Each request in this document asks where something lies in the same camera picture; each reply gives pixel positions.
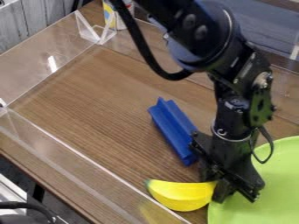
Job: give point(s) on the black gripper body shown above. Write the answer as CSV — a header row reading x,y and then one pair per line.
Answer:
x,y
230,154

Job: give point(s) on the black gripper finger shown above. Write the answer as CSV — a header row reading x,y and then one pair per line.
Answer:
x,y
206,172
223,190

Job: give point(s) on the yellow toy banana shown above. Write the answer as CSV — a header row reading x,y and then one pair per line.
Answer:
x,y
182,197

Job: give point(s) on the blue star-shaped block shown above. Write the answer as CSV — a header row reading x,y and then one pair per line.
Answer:
x,y
176,127

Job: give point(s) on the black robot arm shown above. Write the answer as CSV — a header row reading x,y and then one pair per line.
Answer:
x,y
207,44

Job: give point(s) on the green plate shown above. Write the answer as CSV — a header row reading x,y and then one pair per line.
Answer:
x,y
278,205

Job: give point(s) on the white can with label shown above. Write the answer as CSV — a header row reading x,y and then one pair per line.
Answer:
x,y
112,19

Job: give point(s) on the clear acrylic enclosure wall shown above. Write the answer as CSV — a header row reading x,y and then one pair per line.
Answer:
x,y
75,127

